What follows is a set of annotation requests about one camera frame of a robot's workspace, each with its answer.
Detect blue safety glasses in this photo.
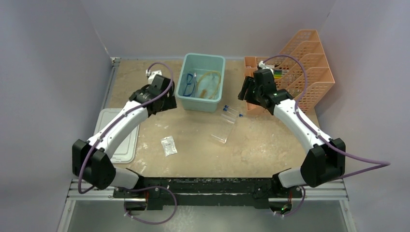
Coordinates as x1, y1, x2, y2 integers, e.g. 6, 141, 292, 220
183, 72, 196, 97

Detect teal plastic bin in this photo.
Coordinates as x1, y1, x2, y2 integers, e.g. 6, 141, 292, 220
176, 53, 226, 112

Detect amber rubber tubing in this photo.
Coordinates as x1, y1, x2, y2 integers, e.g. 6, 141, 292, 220
195, 71, 221, 100

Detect white plastic bin lid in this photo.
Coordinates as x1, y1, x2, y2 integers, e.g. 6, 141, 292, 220
94, 108, 139, 164

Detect blue capped test tube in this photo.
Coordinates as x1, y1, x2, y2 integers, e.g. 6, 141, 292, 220
223, 109, 243, 117
224, 105, 239, 113

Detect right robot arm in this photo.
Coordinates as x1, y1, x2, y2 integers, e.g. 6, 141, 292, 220
238, 69, 346, 197

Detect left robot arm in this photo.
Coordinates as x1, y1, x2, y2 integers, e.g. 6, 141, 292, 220
72, 78, 176, 198

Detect markers in organizer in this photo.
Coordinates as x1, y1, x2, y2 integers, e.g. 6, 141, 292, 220
274, 69, 288, 80

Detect small white packet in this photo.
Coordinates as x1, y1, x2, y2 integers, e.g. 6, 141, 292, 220
161, 136, 177, 157

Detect orange plastic file organizer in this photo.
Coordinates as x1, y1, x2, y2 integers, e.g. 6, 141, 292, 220
244, 29, 335, 113

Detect clear acrylic tube rack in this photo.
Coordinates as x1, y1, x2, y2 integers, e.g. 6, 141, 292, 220
210, 113, 237, 144

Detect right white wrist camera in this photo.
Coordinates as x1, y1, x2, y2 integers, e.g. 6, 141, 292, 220
258, 60, 272, 70

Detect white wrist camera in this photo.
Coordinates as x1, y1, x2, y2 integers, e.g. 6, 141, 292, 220
146, 69, 162, 84
258, 60, 272, 70

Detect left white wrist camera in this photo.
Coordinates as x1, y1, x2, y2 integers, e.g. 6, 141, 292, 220
146, 69, 162, 84

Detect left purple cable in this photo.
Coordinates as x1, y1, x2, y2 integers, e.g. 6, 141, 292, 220
77, 62, 177, 225

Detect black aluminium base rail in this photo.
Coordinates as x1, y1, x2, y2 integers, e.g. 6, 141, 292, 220
65, 176, 349, 211

